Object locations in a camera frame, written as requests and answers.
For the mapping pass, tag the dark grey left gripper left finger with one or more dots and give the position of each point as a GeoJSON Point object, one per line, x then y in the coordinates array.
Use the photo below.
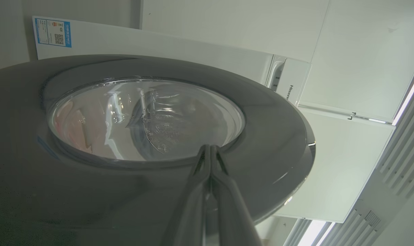
{"type": "Point", "coordinates": [189, 212]}

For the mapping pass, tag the blue energy label sticker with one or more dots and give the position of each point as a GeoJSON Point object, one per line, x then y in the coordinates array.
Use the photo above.
{"type": "Point", "coordinates": [53, 32]}

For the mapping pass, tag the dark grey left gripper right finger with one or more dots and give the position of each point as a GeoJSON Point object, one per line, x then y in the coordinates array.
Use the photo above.
{"type": "Point", "coordinates": [232, 215]}

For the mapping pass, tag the white ceiling light strip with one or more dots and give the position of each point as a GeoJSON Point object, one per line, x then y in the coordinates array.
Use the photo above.
{"type": "Point", "coordinates": [312, 234]}
{"type": "Point", "coordinates": [410, 95]}

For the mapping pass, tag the dark round glass washer door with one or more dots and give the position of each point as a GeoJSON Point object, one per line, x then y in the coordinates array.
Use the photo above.
{"type": "Point", "coordinates": [268, 136]}

